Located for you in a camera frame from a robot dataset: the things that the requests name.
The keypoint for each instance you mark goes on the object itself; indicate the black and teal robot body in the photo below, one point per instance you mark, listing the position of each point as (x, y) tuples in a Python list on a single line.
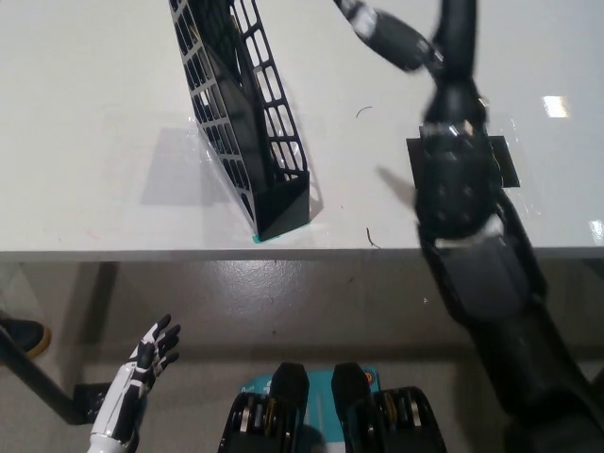
[(288, 391)]

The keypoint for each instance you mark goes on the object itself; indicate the black tape patch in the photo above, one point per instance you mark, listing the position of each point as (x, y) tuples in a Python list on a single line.
[(505, 160)]

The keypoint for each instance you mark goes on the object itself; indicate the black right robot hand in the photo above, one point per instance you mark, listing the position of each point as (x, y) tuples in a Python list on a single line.
[(455, 104)]

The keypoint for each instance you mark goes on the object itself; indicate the black metal table leg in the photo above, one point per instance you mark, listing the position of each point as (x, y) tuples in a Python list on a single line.
[(42, 380)]

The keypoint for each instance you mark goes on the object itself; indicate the black mesh file shelf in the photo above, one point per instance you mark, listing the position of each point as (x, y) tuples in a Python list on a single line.
[(283, 207)]

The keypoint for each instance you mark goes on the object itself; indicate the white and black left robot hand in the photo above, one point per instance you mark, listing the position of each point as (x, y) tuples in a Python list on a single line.
[(132, 382)]

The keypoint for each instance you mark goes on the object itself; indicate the black shoe with tan sole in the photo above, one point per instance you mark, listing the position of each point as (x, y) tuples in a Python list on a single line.
[(26, 332)]

